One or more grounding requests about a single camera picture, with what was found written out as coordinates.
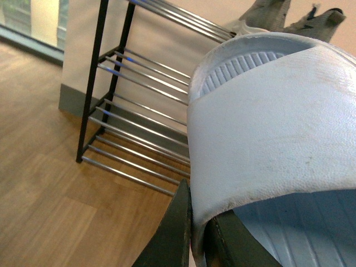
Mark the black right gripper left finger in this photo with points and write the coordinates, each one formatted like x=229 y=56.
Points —
x=170 y=245

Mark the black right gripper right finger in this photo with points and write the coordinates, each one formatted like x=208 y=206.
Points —
x=229 y=243

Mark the light blue slipper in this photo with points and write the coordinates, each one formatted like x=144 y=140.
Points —
x=271 y=131

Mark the grey knit sneaker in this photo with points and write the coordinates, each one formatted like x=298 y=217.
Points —
x=262 y=16
x=321 y=27

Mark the black metal shoe rack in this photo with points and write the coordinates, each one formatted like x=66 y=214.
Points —
x=111 y=119

